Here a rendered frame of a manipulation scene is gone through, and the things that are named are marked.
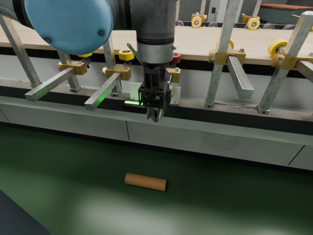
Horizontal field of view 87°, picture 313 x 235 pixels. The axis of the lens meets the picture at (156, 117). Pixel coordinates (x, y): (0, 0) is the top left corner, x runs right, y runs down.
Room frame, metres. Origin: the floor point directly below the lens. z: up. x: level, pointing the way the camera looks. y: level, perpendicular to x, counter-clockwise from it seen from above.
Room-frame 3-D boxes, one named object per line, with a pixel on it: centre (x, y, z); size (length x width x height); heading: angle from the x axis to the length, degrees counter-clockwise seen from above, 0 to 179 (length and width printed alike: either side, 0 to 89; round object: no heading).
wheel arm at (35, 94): (0.75, 0.45, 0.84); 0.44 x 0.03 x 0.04; 168
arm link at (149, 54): (0.42, 0.00, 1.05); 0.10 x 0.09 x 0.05; 78
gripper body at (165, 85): (0.41, 0.00, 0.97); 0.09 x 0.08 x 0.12; 168
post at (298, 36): (0.64, -0.51, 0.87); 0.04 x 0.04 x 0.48; 78
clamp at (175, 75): (0.74, -0.04, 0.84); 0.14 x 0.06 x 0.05; 78
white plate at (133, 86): (0.73, 0.01, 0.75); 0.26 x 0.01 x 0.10; 78
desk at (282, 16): (5.92, -3.81, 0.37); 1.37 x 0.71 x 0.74; 19
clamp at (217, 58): (0.69, -0.29, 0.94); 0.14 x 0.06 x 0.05; 78
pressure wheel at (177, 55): (0.84, -0.08, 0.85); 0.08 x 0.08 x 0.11
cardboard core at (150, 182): (0.66, 0.08, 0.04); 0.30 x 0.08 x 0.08; 78
